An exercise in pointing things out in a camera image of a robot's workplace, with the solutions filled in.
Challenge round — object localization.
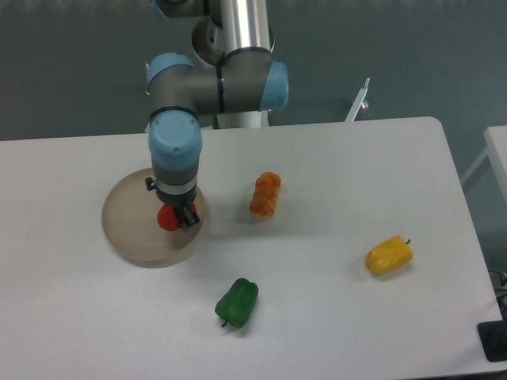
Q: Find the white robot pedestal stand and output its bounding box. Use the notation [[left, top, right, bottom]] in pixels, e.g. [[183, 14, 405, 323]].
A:
[[143, 17, 372, 134]]

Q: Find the beige round plate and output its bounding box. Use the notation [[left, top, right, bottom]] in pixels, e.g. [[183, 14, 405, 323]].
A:
[[101, 168, 206, 268]]

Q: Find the red toy pepper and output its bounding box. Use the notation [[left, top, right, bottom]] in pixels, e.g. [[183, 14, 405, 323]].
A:
[[157, 203, 200, 232]]

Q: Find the white side table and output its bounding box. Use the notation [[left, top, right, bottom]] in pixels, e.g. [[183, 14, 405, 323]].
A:
[[460, 125, 506, 200]]

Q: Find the green toy pepper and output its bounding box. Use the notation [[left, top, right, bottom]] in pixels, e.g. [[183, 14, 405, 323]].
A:
[[215, 278, 259, 329]]

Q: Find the orange toy bread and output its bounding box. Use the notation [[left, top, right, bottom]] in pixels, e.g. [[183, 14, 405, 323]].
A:
[[250, 172, 281, 221]]

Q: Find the black box at table edge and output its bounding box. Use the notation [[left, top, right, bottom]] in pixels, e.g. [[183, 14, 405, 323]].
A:
[[477, 321, 507, 363]]

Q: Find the yellow toy pepper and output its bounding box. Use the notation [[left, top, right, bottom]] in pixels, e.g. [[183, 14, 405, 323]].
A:
[[364, 235, 414, 276]]

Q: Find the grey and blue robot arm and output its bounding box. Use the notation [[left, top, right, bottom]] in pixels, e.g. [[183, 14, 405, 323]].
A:
[[145, 1, 288, 230]]

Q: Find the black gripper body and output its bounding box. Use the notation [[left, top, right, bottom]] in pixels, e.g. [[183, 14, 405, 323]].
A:
[[155, 185, 196, 216]]

